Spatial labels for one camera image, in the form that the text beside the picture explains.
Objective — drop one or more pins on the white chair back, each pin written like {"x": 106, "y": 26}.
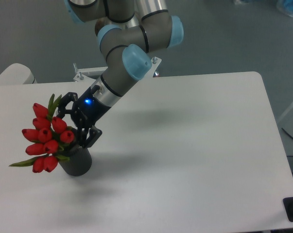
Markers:
{"x": 17, "y": 74}

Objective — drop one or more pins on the white metal base frame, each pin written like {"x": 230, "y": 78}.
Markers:
{"x": 86, "y": 74}

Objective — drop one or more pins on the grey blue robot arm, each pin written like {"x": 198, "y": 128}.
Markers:
{"x": 136, "y": 28}

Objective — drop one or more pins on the dark grey ribbed vase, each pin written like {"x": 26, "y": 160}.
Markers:
{"x": 78, "y": 160}

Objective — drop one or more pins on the blue plastic bag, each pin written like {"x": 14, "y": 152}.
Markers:
{"x": 285, "y": 6}

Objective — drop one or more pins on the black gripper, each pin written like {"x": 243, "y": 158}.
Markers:
{"x": 86, "y": 110}

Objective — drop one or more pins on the red tulip bouquet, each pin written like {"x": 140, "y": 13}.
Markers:
{"x": 50, "y": 138}

